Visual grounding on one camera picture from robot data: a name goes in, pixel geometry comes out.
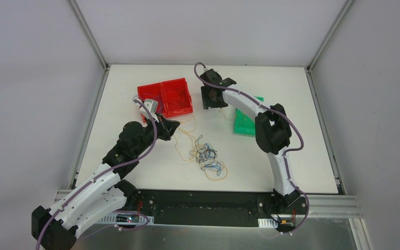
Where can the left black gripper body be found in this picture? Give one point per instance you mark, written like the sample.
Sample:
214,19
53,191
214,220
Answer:
163,127

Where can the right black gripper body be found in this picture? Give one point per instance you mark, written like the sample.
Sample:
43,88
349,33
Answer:
212,97

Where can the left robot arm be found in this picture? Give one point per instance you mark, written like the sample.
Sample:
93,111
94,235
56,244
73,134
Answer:
104,191

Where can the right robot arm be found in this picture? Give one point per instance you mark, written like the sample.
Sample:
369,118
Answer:
273,129

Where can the red double bin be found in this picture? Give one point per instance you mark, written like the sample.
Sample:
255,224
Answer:
173,97

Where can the green bin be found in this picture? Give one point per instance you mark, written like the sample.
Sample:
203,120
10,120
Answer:
243,125

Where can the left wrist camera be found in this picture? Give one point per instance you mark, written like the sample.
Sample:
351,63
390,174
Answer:
148,109

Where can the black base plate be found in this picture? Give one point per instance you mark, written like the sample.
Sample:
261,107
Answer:
212,208

